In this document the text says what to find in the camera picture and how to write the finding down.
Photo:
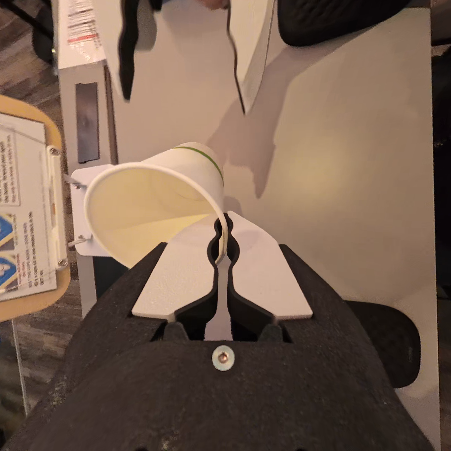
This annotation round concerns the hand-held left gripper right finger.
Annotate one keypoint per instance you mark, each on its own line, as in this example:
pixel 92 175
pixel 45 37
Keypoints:
pixel 271 282

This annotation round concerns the person's right hand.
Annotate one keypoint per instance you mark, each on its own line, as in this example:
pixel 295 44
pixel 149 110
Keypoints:
pixel 218 3

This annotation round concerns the black sign stand with pole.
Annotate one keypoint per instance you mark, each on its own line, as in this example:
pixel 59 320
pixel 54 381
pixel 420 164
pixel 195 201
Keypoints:
pixel 42 35

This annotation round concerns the printed instruction sheet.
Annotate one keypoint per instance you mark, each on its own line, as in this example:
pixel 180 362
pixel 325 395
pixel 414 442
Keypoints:
pixel 28 176

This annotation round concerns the paper sheet in plastic sleeve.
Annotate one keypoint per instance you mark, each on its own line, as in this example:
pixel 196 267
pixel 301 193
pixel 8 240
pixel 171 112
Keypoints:
pixel 77 31

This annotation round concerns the white green-banded paper cup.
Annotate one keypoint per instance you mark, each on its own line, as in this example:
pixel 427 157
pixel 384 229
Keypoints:
pixel 134 211

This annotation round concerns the wooden document stand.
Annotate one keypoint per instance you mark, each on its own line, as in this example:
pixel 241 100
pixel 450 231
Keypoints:
pixel 53 119

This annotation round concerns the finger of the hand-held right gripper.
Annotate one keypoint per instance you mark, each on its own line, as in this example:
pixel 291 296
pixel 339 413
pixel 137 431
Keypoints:
pixel 109 28
pixel 253 42

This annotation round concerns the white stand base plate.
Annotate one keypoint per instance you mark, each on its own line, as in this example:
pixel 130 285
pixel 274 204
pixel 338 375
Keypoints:
pixel 79 211

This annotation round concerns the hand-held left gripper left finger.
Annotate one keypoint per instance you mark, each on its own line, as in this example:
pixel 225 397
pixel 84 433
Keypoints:
pixel 176 282

